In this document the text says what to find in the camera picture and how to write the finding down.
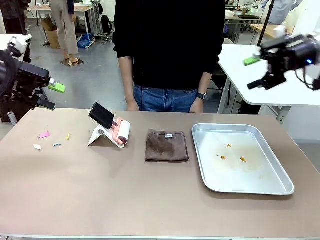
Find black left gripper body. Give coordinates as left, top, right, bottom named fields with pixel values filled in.
left=0, top=58, right=51, bottom=110

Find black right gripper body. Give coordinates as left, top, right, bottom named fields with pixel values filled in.
left=259, top=34, right=320, bottom=81

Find brown microfiber cloth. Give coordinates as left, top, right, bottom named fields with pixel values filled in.
left=144, top=128, right=190, bottom=163

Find person's right forearm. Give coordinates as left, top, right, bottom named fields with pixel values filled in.
left=118, top=55, right=137, bottom=103

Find person's left forearm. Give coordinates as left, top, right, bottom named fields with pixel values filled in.
left=196, top=71, right=214, bottom=95

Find person's left hand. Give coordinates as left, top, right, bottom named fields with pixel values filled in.
left=189, top=98, right=205, bottom=114

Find person's right hand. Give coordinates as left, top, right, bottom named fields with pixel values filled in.
left=126, top=99, right=141, bottom=112

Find large white side table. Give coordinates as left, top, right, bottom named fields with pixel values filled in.
left=216, top=43, right=320, bottom=124

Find metal floor plate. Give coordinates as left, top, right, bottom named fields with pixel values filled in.
left=59, top=58, right=86, bottom=67

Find wooden workbench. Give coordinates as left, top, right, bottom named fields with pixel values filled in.
left=250, top=23, right=294, bottom=44

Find black tripod pole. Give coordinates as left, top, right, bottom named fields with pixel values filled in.
left=256, top=0, right=276, bottom=47

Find cardboard box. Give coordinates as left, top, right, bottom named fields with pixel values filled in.
left=40, top=17, right=62, bottom=50

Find blue plastic bag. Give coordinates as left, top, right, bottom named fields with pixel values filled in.
left=76, top=33, right=95, bottom=50

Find white folded metal stand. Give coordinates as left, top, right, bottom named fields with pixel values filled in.
left=87, top=122, right=126, bottom=149

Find bystander in beige trousers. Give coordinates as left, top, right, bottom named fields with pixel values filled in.
left=48, top=0, right=80, bottom=65

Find bystander in dark clothes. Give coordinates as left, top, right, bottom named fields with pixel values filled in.
left=0, top=0, right=32, bottom=36

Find black backpack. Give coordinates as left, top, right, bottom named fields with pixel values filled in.
left=100, top=14, right=114, bottom=35

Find wooden top desk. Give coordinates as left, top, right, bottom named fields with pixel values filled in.
left=26, top=4, right=97, bottom=38

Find person's black sweater torso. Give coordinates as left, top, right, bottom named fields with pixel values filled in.
left=112, top=0, right=226, bottom=91

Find silver metal tray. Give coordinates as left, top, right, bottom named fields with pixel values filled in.
left=191, top=123, right=296, bottom=196

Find person's blue jeans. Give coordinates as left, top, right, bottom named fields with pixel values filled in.
left=133, top=83, right=205, bottom=113

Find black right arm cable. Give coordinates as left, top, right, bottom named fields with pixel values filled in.
left=294, top=66, right=320, bottom=91

